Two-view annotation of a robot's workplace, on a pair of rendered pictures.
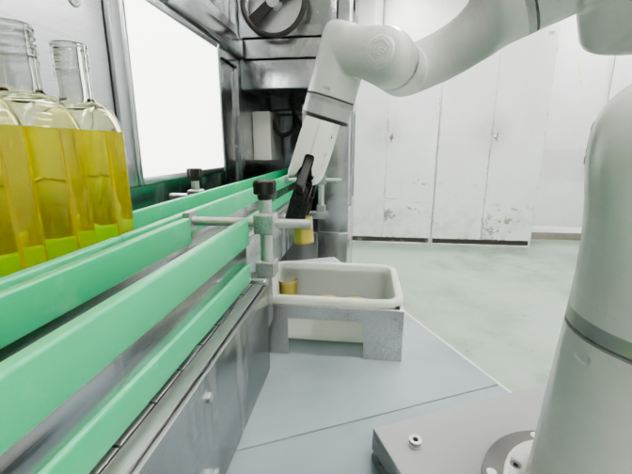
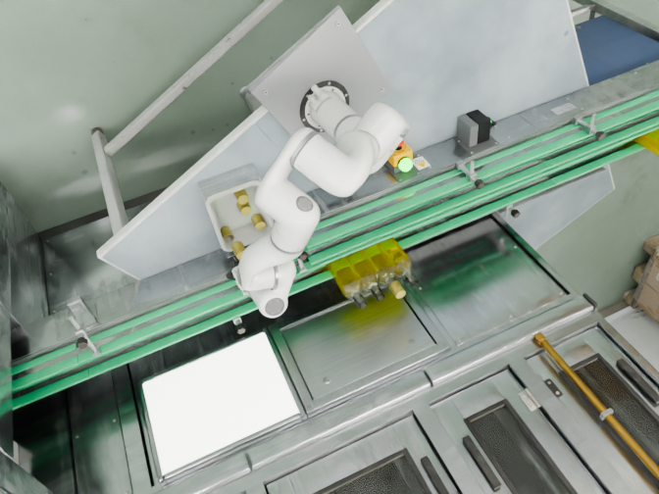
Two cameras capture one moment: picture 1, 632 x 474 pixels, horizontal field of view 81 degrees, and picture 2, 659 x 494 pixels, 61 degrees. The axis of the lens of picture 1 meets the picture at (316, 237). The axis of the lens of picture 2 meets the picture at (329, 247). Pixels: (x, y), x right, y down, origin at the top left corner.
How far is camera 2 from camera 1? 165 cm
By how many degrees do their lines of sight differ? 87
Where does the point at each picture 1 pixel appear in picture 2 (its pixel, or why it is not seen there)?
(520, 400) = (285, 123)
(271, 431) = (307, 183)
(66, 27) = (328, 367)
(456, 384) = (261, 138)
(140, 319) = (373, 216)
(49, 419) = (390, 205)
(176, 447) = (361, 194)
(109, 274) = (353, 241)
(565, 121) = not seen: outside the picture
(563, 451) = not seen: hidden behind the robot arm
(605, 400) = not seen: hidden behind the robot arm
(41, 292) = (374, 235)
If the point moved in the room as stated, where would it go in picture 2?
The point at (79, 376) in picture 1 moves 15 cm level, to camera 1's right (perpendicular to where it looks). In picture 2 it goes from (387, 209) to (379, 172)
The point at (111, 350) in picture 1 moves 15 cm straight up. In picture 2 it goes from (380, 211) to (404, 241)
